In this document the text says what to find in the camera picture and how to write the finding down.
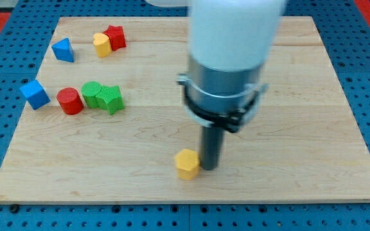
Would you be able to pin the silver flange with black clamp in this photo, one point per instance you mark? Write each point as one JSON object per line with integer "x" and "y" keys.
{"x": 221, "y": 99}

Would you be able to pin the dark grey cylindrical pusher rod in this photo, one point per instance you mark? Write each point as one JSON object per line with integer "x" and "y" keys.
{"x": 210, "y": 147}

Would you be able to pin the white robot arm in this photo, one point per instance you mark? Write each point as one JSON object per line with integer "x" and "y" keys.
{"x": 229, "y": 41}

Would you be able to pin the green star block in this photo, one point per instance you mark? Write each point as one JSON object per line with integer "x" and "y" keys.
{"x": 110, "y": 99}

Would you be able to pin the red star block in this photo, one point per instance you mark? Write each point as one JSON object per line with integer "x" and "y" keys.
{"x": 116, "y": 36}

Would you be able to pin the yellow heart block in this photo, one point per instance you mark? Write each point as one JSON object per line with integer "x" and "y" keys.
{"x": 102, "y": 45}

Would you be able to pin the yellow hexagon block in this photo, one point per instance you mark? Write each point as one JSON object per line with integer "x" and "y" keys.
{"x": 187, "y": 164}

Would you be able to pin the wooden board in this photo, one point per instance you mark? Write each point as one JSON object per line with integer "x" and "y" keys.
{"x": 303, "y": 145}

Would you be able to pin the green cylinder block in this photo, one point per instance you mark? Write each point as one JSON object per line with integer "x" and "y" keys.
{"x": 89, "y": 92}

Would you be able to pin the red cylinder block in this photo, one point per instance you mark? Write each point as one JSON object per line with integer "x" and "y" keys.
{"x": 69, "y": 100}

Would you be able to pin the blue triangle block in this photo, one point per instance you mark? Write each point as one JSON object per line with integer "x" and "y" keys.
{"x": 63, "y": 50}

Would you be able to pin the blue cube block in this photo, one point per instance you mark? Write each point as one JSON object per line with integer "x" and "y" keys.
{"x": 35, "y": 94}

